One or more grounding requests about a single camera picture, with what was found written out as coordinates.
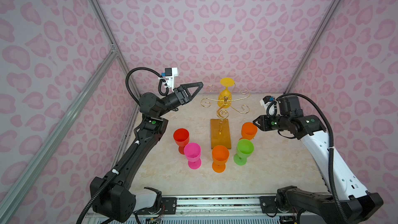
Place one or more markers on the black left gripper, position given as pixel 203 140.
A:
pixel 182 97

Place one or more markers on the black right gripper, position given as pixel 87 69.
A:
pixel 263 122

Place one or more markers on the orange wine glass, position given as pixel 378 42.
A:
pixel 248 131
pixel 220 155

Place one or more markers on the green wine glass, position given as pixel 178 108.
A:
pixel 244 150

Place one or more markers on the red wine glass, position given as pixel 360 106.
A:
pixel 182 138

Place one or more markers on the pink wine glass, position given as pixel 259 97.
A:
pixel 192 152

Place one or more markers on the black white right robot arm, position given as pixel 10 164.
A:
pixel 348 201

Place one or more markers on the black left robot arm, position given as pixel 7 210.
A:
pixel 110 195

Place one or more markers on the yellow wine glass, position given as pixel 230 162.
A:
pixel 225 96

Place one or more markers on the amber wooden rack base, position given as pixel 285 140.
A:
pixel 220 133

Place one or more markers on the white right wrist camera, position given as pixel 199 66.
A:
pixel 269 104

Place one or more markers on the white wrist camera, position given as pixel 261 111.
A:
pixel 168 77
pixel 269 104

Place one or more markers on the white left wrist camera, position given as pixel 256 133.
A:
pixel 168 77

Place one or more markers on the aluminium floor edge rail left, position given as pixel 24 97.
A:
pixel 128 134

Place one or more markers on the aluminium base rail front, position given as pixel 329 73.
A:
pixel 222 209

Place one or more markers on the aluminium corner frame post left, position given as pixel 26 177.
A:
pixel 115 49

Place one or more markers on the aluminium corner frame post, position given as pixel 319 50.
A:
pixel 115 49
pixel 324 23

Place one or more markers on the aluminium corner frame post right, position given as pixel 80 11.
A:
pixel 324 23

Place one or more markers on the aluminium diagonal frame bar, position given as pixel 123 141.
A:
pixel 27 179

